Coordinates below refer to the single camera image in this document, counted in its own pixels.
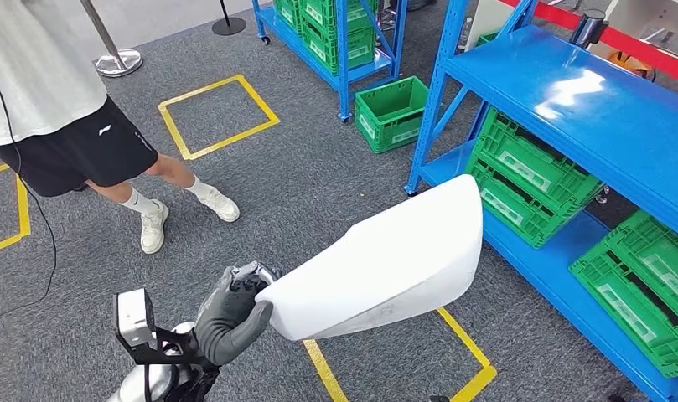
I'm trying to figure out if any thin black cable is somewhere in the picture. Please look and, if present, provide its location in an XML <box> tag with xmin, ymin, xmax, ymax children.
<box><xmin>0</xmin><ymin>60</ymin><xmax>60</xmax><ymax>328</ymax></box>

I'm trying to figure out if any empty green plastic crate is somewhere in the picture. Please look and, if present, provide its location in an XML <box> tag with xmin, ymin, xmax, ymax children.
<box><xmin>354</xmin><ymin>75</ymin><xmax>430</xmax><ymax>155</ymax></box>

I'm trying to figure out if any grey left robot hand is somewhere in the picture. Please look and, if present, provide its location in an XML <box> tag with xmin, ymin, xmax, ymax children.
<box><xmin>193</xmin><ymin>260</ymin><xmax>282</xmax><ymax>368</ymax></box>

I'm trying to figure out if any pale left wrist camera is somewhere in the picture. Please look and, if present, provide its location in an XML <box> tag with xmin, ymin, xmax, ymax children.
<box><xmin>113</xmin><ymin>288</ymin><xmax>158</xmax><ymax>348</ymax></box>

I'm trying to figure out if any chrome barrier post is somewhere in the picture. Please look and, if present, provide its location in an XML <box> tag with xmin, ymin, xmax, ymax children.
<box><xmin>80</xmin><ymin>0</ymin><xmax>144</xmax><ymax>79</ymax></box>
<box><xmin>568</xmin><ymin>8</ymin><xmax>611</xmax><ymax>50</ymax></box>

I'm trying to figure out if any black barrier post base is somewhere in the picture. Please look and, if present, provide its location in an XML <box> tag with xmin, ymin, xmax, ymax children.
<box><xmin>211</xmin><ymin>0</ymin><xmax>248</xmax><ymax>37</ymax></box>

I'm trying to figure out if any white curved plastic part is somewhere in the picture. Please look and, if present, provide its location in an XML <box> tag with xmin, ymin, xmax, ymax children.
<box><xmin>255</xmin><ymin>173</ymin><xmax>484</xmax><ymax>343</ymax></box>

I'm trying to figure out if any red barrier belt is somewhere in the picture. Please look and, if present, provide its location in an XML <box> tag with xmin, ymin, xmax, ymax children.
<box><xmin>496</xmin><ymin>0</ymin><xmax>678</xmax><ymax>87</ymax></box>

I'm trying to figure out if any blue metal shelf rack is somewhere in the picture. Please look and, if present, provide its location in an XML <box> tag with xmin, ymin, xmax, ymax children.
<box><xmin>251</xmin><ymin>0</ymin><xmax>409</xmax><ymax>123</ymax></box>
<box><xmin>404</xmin><ymin>0</ymin><xmax>678</xmax><ymax>402</ymax></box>

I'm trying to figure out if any orange bag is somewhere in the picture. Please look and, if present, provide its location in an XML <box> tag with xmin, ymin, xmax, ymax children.
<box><xmin>609</xmin><ymin>50</ymin><xmax>656</xmax><ymax>81</ymax></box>

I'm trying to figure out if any person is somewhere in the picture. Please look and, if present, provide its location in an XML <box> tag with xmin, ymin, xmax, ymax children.
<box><xmin>0</xmin><ymin>0</ymin><xmax>241</xmax><ymax>255</ymax></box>

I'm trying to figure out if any yellow floor tape square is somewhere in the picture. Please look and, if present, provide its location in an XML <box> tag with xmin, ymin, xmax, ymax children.
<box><xmin>157</xmin><ymin>73</ymin><xmax>282</xmax><ymax>162</ymax></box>
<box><xmin>302</xmin><ymin>307</ymin><xmax>499</xmax><ymax>402</ymax></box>
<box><xmin>0</xmin><ymin>163</ymin><xmax>33</xmax><ymax>258</ymax></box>

